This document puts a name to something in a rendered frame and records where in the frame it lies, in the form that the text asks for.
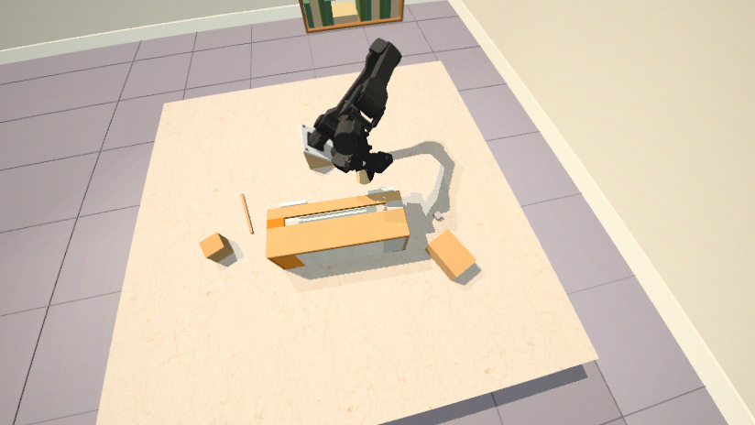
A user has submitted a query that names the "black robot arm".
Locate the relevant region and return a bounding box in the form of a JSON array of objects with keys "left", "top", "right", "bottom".
[{"left": 307, "top": 38, "right": 402, "bottom": 173}]

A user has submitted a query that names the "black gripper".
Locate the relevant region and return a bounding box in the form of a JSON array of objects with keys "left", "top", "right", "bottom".
[{"left": 355, "top": 131, "right": 393, "bottom": 181}]

